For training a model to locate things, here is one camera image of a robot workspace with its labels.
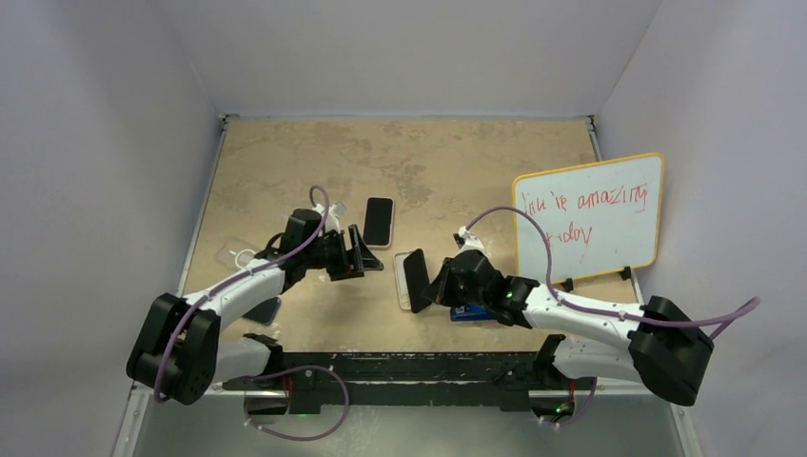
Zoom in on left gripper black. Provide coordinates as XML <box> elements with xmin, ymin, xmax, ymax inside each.
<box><xmin>304</xmin><ymin>227</ymin><xmax>381</xmax><ymax>282</ymax></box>

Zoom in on white phone case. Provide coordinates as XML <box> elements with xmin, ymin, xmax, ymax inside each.
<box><xmin>393</xmin><ymin>251</ymin><xmax>412</xmax><ymax>311</ymax></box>

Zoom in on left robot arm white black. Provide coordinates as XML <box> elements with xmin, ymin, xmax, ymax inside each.
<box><xmin>126</xmin><ymin>206</ymin><xmax>384</xmax><ymax>405</ymax></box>

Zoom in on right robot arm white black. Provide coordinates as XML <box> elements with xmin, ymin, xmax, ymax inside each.
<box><xmin>422</xmin><ymin>250</ymin><xmax>714</xmax><ymax>407</ymax></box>

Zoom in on blue-edged phone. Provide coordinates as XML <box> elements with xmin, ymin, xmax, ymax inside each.
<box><xmin>243</xmin><ymin>297</ymin><xmax>282</xmax><ymax>326</ymax></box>

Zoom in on clear phone case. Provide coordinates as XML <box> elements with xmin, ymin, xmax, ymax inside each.
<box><xmin>214</xmin><ymin>237</ymin><xmax>259</xmax><ymax>270</ymax></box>

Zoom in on blue black stapler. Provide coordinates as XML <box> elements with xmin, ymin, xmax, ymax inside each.
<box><xmin>449</xmin><ymin>304</ymin><xmax>496</xmax><ymax>322</ymax></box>

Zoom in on yellow-framed whiteboard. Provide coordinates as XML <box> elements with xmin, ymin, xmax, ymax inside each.
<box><xmin>512</xmin><ymin>152</ymin><xmax>665</xmax><ymax>283</ymax></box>

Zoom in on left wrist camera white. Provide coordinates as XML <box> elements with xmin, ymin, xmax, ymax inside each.
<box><xmin>313</xmin><ymin>201</ymin><xmax>346</xmax><ymax>233</ymax></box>

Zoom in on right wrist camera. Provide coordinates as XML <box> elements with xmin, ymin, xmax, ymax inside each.
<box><xmin>454</xmin><ymin>230</ymin><xmax>486</xmax><ymax>255</ymax></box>

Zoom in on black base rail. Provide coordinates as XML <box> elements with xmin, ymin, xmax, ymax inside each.
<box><xmin>224</xmin><ymin>351</ymin><xmax>593</xmax><ymax>416</ymax></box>

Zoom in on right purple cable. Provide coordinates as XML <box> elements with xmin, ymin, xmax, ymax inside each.
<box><xmin>466</xmin><ymin>207</ymin><xmax>762</xmax><ymax>430</ymax></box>

